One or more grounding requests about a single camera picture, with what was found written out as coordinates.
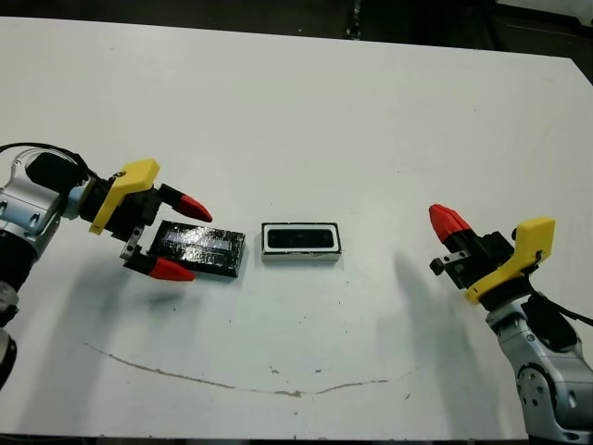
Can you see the small black camera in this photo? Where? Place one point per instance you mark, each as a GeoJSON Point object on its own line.
{"type": "Point", "coordinates": [301, 237]}

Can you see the black metal floor stand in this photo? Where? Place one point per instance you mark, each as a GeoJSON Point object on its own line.
{"type": "Point", "coordinates": [356, 28]}

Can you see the white camera box base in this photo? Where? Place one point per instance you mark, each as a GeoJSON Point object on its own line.
{"type": "Point", "coordinates": [301, 258]}

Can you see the glossy black box lid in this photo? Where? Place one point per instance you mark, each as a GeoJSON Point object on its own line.
{"type": "Point", "coordinates": [208, 245]}

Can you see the left gripper, yellow mount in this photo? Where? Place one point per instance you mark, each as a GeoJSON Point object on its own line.
{"type": "Point", "coordinates": [120, 194]}

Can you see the right gripper, yellow mount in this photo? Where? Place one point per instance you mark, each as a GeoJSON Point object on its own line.
{"type": "Point", "coordinates": [500, 259]}

